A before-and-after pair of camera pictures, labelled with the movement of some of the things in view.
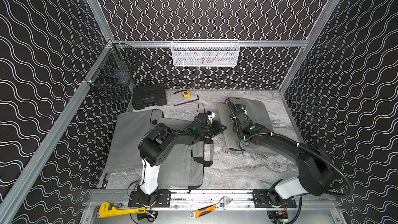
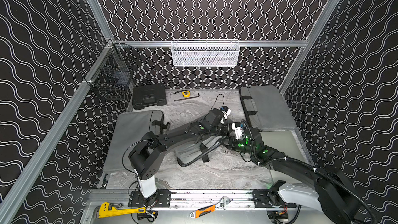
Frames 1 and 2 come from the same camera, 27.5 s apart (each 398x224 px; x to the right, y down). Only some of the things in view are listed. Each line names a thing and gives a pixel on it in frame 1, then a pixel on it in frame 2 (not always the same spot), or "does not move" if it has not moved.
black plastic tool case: [148, 96] does not move
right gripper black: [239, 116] to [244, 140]
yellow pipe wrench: [105, 209] does not move
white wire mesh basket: [205, 53] does not move
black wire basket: [111, 77] does not move
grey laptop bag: [176, 124] to [198, 151]
